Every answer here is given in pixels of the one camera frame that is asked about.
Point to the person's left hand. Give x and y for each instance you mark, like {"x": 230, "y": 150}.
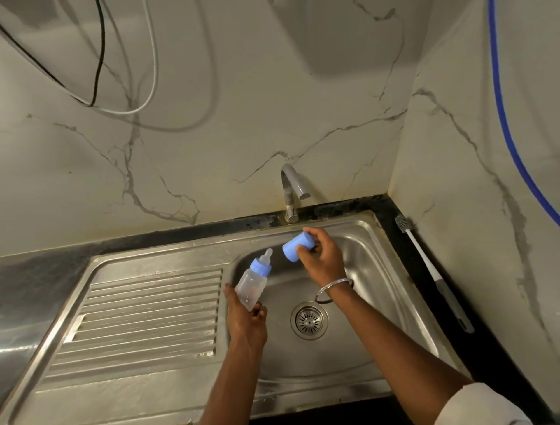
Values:
{"x": 245, "y": 322}

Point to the person's right hand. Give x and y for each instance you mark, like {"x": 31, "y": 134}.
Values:
{"x": 321, "y": 262}

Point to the person's right thumb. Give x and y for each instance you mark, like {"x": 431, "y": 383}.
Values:
{"x": 305, "y": 249}

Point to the person's left thumb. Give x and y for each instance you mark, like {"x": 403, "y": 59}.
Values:
{"x": 231, "y": 295}

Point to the blue bottle cap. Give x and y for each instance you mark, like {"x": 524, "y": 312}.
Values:
{"x": 297, "y": 248}

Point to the clear baby bottle blue collar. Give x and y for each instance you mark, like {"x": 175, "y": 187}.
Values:
{"x": 253, "y": 280}

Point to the person's left forearm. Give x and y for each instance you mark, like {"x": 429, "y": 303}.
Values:
{"x": 232, "y": 385}

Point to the person's right forearm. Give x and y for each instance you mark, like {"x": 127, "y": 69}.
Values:
{"x": 393, "y": 350}

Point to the stainless steel sink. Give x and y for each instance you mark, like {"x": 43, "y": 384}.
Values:
{"x": 210, "y": 324}

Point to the silver bangle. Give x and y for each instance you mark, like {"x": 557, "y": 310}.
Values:
{"x": 333, "y": 290}

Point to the grey sink faucet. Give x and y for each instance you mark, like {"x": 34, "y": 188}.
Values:
{"x": 292, "y": 190}

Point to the round sink drain strainer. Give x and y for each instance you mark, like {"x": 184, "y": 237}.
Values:
{"x": 309, "y": 320}

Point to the white grey bottle brush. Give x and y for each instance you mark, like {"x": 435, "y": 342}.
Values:
{"x": 433, "y": 273}

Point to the white sleeve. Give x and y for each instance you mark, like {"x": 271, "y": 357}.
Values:
{"x": 485, "y": 405}

